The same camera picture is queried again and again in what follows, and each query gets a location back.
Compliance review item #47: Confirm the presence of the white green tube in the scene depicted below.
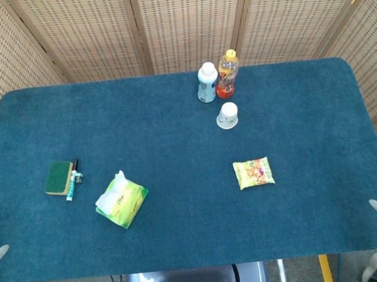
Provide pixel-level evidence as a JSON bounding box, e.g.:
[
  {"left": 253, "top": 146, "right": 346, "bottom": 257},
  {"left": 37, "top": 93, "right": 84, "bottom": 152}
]
[{"left": 63, "top": 169, "right": 87, "bottom": 202}]

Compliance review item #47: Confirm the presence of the white plastic bottle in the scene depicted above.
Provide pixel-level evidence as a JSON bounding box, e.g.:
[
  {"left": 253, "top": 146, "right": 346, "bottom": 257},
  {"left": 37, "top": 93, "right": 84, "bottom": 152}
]
[{"left": 194, "top": 60, "right": 222, "bottom": 105}]

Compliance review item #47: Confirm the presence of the green tissue pack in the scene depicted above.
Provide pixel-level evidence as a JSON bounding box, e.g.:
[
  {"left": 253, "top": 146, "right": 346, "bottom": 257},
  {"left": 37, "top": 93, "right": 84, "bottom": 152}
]
[{"left": 91, "top": 172, "right": 154, "bottom": 233}]

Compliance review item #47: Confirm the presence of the green yellow sponge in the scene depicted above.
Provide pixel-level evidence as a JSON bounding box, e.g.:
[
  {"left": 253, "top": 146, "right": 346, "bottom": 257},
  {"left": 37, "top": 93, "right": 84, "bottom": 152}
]
[{"left": 41, "top": 158, "right": 78, "bottom": 199}]

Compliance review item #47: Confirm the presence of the blue carpet table mat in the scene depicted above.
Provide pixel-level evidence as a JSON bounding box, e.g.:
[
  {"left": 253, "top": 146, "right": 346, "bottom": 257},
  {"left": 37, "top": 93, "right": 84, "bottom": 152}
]
[{"left": 0, "top": 48, "right": 377, "bottom": 282}]

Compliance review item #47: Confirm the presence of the orange drink bottle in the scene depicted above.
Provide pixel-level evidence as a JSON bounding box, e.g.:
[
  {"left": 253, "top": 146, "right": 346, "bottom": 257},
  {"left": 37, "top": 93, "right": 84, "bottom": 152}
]
[{"left": 210, "top": 47, "right": 244, "bottom": 99}]

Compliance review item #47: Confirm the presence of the yellow snack packet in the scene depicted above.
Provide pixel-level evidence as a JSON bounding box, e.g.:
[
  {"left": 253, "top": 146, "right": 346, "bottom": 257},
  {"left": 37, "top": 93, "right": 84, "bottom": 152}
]
[{"left": 231, "top": 156, "right": 277, "bottom": 191}]

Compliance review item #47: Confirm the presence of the white paper cup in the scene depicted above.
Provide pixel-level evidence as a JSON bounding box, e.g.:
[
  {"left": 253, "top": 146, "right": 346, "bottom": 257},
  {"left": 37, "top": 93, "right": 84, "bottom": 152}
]
[{"left": 213, "top": 100, "right": 242, "bottom": 132}]

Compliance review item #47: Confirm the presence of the yellow floor tape strip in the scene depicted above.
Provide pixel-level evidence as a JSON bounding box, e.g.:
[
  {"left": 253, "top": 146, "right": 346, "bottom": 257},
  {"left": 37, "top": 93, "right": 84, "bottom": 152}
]
[{"left": 317, "top": 254, "right": 335, "bottom": 282}]

